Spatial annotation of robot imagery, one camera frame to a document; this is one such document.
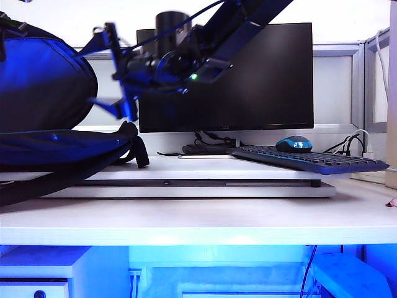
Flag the blue black computer mouse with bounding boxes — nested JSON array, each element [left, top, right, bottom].
[[275, 135, 313, 153]]

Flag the white box under desk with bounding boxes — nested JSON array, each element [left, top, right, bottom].
[[311, 253, 395, 298]]

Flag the black cable bundle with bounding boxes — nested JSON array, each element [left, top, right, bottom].
[[156, 130, 241, 156]]

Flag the frosted glass partition panel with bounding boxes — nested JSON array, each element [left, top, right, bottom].
[[364, 27, 392, 135], [71, 42, 367, 135]]

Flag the black tangled cables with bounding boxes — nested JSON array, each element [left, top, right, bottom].
[[322, 132, 365, 156]]

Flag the beige wooden post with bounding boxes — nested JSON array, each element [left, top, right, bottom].
[[384, 0, 397, 189]]

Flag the white hanging cable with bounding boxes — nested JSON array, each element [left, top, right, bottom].
[[374, 29, 390, 105]]

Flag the black computer keyboard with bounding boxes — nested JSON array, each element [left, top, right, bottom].
[[228, 145, 390, 175]]

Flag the white desk riser platform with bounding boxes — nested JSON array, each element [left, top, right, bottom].
[[0, 155, 339, 199]]

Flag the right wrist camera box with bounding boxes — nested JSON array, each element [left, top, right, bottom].
[[189, 58, 234, 85]]

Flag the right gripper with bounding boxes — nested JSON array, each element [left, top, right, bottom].
[[74, 21, 166, 124]]

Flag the white drawer cabinet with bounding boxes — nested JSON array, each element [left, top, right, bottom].
[[0, 246, 94, 298]]

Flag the black computer monitor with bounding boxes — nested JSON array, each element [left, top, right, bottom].
[[136, 22, 314, 159]]

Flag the dark navy backpack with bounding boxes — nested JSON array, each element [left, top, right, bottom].
[[0, 12, 150, 207]]

